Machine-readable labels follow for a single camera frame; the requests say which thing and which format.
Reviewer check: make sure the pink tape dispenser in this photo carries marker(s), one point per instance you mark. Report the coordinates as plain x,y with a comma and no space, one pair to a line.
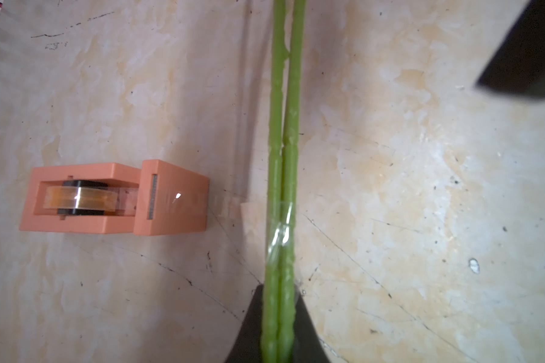
171,200

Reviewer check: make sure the artificial flower bouquet green stems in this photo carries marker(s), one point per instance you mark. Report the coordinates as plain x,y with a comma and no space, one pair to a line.
279,296

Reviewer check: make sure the clear tape roll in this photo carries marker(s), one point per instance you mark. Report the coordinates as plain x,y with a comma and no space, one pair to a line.
88,198

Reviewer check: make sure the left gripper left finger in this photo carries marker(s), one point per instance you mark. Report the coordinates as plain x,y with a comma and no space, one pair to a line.
246,348

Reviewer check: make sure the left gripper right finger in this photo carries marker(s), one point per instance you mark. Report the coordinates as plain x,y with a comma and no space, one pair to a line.
307,346

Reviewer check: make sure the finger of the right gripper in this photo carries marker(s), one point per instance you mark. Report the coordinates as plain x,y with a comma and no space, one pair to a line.
518,66

